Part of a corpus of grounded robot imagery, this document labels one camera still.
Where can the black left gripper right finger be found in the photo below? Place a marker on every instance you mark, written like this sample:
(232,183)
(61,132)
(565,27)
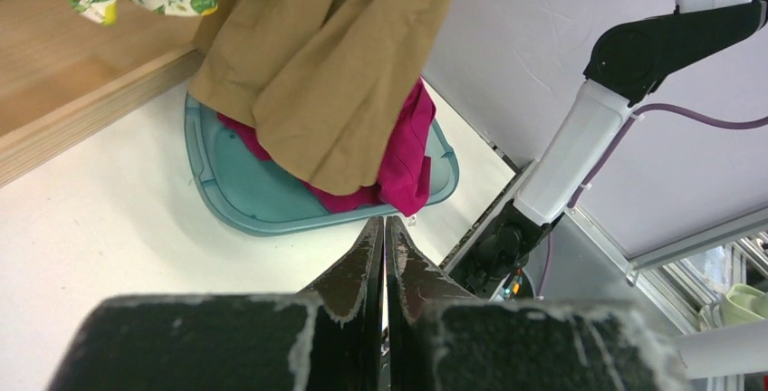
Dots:
(442,337)

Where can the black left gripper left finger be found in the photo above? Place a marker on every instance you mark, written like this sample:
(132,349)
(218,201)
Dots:
(324,337)

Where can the magenta cloth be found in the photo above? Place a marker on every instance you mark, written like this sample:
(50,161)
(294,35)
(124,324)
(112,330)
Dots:
(404,177)

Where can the brown skirt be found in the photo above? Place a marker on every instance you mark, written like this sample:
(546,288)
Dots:
(321,82)

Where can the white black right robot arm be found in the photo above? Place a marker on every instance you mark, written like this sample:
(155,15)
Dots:
(627,63)

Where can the teal plastic basket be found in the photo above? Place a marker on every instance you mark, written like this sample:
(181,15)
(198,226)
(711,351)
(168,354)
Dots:
(256,196)

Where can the white cylindrical object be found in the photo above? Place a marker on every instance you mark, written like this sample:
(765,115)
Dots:
(733,350)

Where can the pale green cup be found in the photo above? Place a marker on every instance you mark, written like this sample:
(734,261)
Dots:
(743,304)

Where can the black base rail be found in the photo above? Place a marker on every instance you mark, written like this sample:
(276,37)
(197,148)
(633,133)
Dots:
(480,226)

